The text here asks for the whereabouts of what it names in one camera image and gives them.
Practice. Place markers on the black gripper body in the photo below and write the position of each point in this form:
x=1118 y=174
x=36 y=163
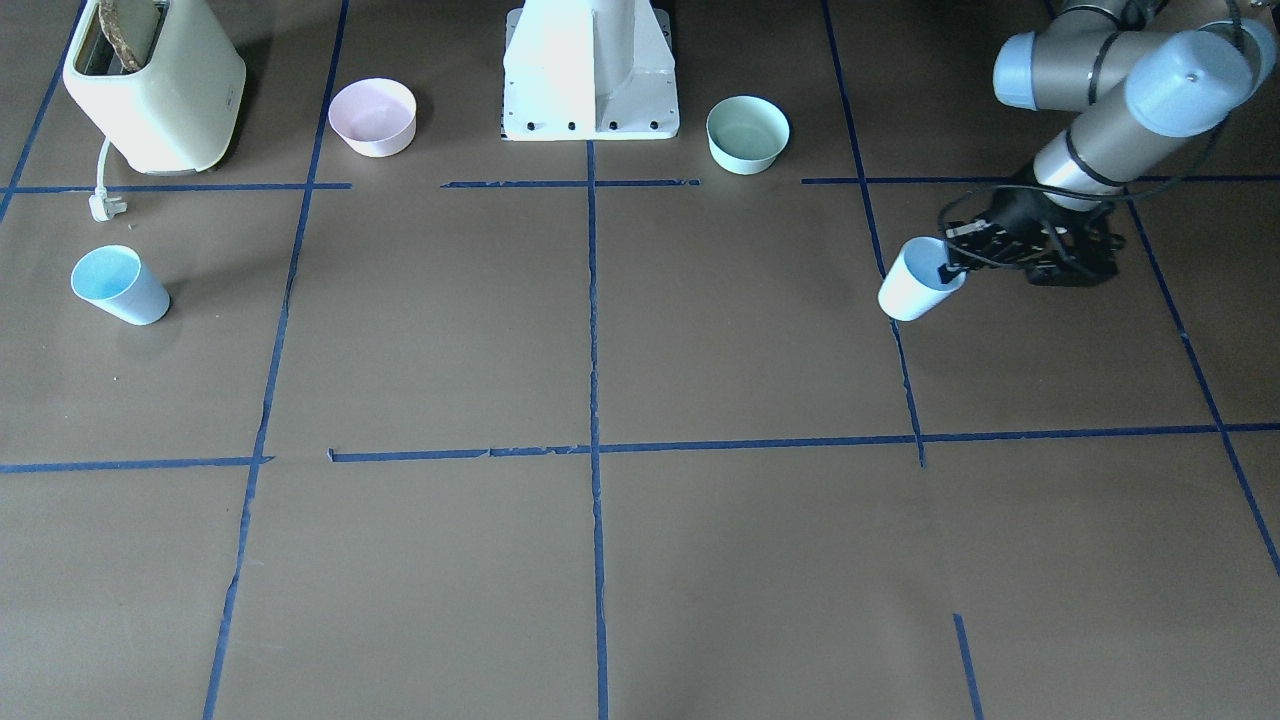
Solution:
x=1011 y=214

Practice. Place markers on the light blue cup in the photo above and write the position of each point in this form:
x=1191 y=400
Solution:
x=116 y=279
x=920 y=278

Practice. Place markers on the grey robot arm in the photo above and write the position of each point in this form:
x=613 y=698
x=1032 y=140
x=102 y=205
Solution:
x=1137 y=96

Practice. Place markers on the green bowl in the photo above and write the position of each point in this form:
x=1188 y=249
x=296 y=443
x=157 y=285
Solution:
x=745 y=134

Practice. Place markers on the pink bowl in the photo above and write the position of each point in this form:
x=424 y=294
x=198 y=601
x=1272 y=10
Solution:
x=377 y=117

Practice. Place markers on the cream toaster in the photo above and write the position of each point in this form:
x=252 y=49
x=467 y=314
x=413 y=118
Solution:
x=177 y=114

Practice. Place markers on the toast slice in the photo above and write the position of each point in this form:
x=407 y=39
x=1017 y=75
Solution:
x=122 y=32

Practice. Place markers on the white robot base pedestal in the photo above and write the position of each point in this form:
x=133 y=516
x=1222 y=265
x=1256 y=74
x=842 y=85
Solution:
x=589 y=71

